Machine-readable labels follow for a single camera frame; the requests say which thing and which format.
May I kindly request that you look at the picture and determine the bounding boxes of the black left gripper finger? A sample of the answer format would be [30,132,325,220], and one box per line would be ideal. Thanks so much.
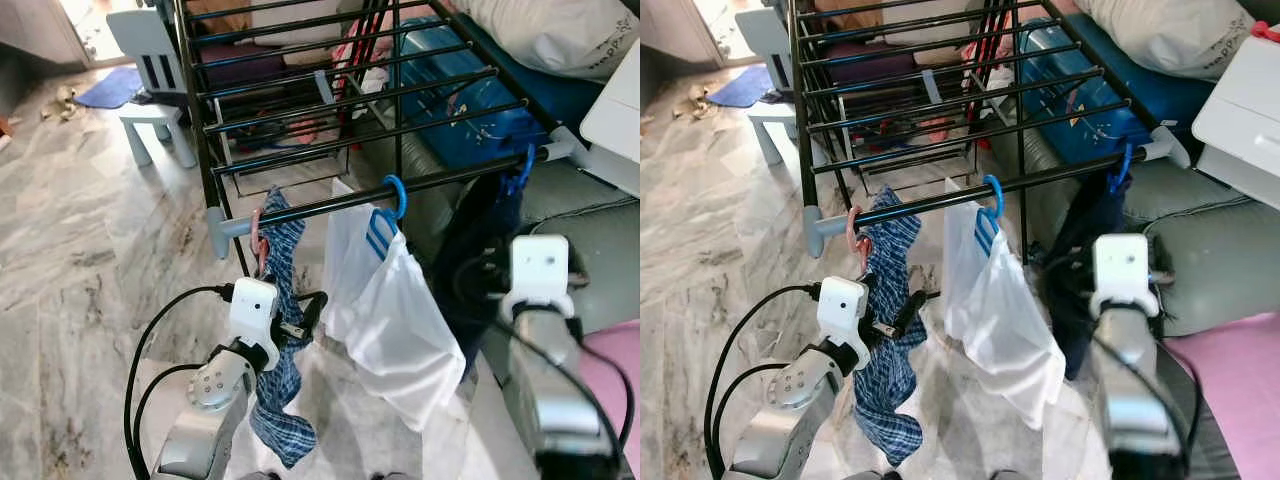
[300,291,329,339]
[893,289,928,339]

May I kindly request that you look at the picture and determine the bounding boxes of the navy blue garment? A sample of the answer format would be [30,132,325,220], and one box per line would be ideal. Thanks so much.
[430,175,526,381]
[1040,175,1131,381]

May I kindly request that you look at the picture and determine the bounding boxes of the blue plaid shirt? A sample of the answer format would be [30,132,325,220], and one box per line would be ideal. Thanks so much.
[250,188,319,469]
[850,185,936,467]

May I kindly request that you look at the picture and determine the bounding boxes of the blue plastic hanger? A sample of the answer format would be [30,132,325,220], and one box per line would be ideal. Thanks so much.
[1105,140,1137,196]
[500,143,538,196]
[365,175,409,261]
[973,174,1005,257]

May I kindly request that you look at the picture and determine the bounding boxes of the pink plastic hanger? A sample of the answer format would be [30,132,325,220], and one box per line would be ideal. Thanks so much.
[250,207,270,277]
[845,204,869,273]

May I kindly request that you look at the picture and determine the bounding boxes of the white shirt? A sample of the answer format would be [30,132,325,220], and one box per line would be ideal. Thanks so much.
[942,180,1067,431]
[322,180,467,431]

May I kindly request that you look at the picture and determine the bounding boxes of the green sofa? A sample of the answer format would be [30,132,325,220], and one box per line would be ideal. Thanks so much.
[985,120,1280,337]
[345,100,641,337]

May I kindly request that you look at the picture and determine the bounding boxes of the black metal drying rack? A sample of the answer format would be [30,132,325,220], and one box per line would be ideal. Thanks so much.
[785,0,1191,259]
[172,0,601,261]

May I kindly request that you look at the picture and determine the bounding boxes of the pink blanket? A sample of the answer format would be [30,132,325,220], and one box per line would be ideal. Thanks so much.
[580,320,641,480]
[1165,312,1280,480]

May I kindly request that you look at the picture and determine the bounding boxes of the blue hard suitcase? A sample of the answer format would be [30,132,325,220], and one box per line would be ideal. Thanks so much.
[395,18,546,171]
[1018,18,1151,166]

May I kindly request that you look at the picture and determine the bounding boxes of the white drawer cabinet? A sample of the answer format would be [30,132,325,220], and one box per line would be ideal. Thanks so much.
[1192,35,1280,211]
[580,40,641,197]

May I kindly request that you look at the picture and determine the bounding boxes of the light blue kids chair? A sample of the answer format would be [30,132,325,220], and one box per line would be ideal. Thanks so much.
[105,8,198,169]
[742,8,803,166]

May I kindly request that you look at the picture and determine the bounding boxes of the white stuffed pillow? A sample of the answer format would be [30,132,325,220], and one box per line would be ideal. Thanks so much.
[455,0,641,81]
[1075,0,1261,81]

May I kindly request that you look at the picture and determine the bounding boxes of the beige crumpled cloth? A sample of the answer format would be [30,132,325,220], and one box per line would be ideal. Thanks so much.
[40,85,81,123]
[672,85,713,121]

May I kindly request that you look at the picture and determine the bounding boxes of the blue floor mat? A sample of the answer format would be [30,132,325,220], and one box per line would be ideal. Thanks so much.
[706,66,774,109]
[73,66,144,111]

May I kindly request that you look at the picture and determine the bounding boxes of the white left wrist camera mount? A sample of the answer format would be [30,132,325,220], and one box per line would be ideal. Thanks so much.
[228,277,282,371]
[817,276,871,371]

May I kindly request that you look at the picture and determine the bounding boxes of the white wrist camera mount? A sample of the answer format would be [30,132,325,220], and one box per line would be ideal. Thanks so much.
[817,276,871,371]
[1088,232,1161,319]
[500,234,577,321]
[228,277,282,371]

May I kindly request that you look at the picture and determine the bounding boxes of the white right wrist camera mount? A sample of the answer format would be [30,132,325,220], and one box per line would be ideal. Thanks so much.
[500,234,577,321]
[1088,232,1161,319]

